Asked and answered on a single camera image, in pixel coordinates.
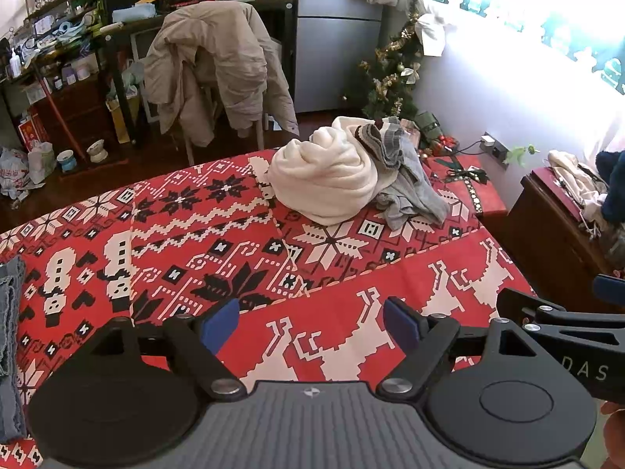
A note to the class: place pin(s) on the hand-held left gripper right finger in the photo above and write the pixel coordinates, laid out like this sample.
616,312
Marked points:
400,325

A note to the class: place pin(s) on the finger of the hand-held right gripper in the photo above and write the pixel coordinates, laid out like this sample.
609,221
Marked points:
522,310
613,289

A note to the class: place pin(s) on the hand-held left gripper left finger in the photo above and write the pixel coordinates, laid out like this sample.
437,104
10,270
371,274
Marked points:
222,325

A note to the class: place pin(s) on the cream knit striped vest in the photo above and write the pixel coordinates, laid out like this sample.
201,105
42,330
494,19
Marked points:
322,176

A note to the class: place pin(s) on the person's right hand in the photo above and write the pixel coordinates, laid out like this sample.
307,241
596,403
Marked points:
616,422

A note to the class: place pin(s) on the dark wooden nightstand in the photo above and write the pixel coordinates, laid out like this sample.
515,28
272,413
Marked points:
547,234

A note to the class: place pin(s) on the red patterned blanket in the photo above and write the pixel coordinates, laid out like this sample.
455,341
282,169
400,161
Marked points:
195,234

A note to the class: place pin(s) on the dark blue fuzzy cloth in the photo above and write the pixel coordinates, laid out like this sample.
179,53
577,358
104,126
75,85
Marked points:
614,180

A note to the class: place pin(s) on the cream cloth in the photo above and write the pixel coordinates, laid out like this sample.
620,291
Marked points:
571,180

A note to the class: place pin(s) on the red gift box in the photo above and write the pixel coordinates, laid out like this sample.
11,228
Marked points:
488,195

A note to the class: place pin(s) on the grey shirt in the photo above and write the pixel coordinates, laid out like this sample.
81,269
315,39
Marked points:
415,195

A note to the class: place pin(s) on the green plant sprig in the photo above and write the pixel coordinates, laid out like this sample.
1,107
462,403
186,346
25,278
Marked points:
520,154

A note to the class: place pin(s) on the white power strip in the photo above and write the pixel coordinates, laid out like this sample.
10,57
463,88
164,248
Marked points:
493,146

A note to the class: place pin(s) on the chair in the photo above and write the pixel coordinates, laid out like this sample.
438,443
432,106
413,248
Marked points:
188,144

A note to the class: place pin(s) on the green wrapped gift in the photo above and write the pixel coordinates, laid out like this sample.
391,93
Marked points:
427,127

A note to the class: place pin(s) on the blue jeans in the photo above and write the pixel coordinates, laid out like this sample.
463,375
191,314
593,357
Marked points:
10,332

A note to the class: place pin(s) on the white ceramic bowl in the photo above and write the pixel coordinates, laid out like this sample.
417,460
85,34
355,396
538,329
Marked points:
97,150

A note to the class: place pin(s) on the blue ceramic bowl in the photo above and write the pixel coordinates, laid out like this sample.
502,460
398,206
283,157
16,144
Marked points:
65,161

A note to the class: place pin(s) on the yellow paper bag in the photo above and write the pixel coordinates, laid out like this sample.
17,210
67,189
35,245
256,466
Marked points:
118,122

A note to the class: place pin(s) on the small christmas tree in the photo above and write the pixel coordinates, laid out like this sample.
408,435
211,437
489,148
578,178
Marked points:
390,83

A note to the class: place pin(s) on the white plastic bag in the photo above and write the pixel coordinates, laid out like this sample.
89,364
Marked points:
41,161

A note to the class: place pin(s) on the teal cloth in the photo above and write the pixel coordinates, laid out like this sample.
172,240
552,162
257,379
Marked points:
128,85

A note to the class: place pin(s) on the red printed plastic bag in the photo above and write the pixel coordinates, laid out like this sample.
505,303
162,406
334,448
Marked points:
12,171

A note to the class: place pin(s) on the dark wooden drawer cabinet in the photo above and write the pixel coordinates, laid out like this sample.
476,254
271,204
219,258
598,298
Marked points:
83,102

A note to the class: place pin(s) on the white storage rack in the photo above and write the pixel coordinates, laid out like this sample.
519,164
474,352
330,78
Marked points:
146,73

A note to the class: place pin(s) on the beige puffer jacket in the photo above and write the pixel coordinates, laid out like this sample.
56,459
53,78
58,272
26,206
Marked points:
219,58

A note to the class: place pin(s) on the red flat box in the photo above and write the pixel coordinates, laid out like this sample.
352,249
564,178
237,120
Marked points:
31,132

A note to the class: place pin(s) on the grey refrigerator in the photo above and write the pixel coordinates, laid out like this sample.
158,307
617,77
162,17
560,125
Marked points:
337,49

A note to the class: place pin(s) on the white ribbon bow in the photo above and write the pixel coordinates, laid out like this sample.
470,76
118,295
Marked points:
432,34

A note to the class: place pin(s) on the light blue box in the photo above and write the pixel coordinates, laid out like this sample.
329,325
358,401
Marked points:
134,13

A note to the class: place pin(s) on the cluttered shelf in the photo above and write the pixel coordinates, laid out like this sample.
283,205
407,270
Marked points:
49,14

